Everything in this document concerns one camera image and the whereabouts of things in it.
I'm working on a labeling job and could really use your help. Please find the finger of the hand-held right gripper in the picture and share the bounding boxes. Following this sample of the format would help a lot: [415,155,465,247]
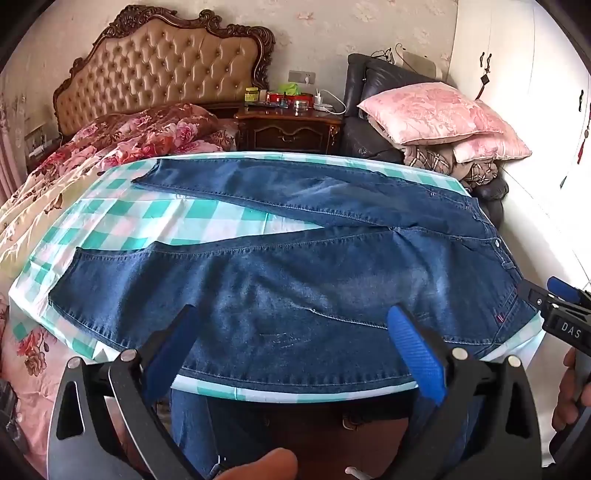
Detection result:
[547,276,591,305]
[516,281,555,320]

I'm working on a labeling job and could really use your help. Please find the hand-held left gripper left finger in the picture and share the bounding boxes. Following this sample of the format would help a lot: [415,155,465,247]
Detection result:
[46,304,204,480]

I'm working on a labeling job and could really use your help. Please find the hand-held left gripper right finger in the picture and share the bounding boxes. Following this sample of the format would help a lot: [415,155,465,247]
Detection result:
[387,305,543,480]

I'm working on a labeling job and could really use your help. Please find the blue denim pants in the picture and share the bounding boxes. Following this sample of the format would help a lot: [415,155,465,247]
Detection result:
[47,157,539,394]

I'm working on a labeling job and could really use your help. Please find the person's right hand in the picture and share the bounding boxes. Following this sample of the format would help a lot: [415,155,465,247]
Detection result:
[551,346,591,432]

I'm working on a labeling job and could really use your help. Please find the person's left hand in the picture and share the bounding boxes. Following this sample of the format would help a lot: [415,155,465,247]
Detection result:
[221,448,299,480]

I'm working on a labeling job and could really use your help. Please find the person's legs in jeans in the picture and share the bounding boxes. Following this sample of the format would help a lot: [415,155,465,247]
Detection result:
[168,388,477,480]

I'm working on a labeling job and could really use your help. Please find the green white checked cloth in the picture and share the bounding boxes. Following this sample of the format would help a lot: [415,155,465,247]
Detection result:
[9,151,543,404]

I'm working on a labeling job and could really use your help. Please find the red tassel ornament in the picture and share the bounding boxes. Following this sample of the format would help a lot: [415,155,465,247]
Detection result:
[576,99,591,165]

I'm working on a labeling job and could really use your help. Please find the small pink pillow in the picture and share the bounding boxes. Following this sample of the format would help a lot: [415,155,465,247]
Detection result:
[452,128,533,164]

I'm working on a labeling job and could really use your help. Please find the beige plaid cushion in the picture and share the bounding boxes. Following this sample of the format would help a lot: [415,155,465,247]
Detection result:
[402,145,500,186]

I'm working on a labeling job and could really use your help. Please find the white wardrobe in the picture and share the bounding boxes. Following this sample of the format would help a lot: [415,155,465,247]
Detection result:
[450,0,591,287]

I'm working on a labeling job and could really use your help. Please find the cream floral bed sheet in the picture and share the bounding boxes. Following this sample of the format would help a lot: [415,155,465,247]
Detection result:
[0,152,172,480]

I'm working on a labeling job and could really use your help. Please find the large pink pillow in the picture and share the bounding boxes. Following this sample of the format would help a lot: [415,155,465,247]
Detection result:
[358,84,504,147]

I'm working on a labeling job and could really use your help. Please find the dark tassel ornament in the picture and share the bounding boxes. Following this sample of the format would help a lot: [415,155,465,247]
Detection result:
[477,52,493,100]

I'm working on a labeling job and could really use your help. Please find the red floral quilt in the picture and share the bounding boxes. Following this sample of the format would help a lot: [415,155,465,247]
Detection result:
[34,102,238,172]

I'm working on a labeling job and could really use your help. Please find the black leather armchair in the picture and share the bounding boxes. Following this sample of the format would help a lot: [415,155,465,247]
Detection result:
[341,53,509,228]

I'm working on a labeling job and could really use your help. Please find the small dark bedside cabinet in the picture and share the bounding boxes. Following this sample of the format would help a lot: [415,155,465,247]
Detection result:
[25,124,64,172]

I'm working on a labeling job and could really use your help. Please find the dark wooden nightstand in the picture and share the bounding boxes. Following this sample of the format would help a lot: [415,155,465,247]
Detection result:
[233,102,345,155]

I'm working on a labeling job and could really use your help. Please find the beige bag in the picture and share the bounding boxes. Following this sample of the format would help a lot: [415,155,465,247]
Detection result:
[398,47,444,80]

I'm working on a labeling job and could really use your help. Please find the pink curtain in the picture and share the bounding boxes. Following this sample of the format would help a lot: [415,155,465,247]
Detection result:
[0,90,29,201]

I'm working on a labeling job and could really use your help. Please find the tufted tan bed headboard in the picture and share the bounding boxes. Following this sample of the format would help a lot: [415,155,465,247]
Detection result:
[52,4,277,139]

